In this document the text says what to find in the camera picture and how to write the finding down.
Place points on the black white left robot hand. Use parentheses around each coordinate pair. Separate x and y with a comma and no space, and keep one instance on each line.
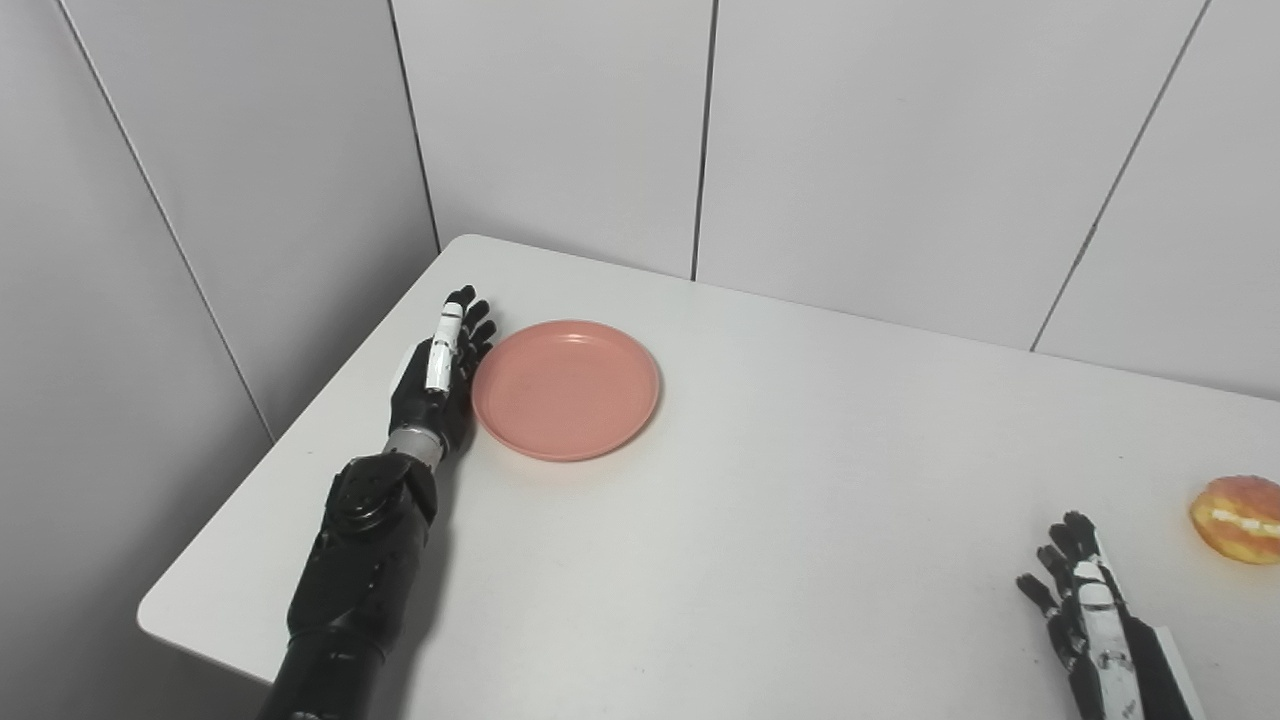
(425,395)

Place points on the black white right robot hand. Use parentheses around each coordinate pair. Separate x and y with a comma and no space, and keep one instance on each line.
(1110,640)

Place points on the pink round plate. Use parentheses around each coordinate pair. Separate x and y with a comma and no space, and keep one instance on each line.
(565,390)

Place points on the cream puff pastry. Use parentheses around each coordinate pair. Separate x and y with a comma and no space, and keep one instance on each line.
(1240,520)

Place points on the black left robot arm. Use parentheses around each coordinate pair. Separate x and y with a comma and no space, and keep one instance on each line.
(360,560)

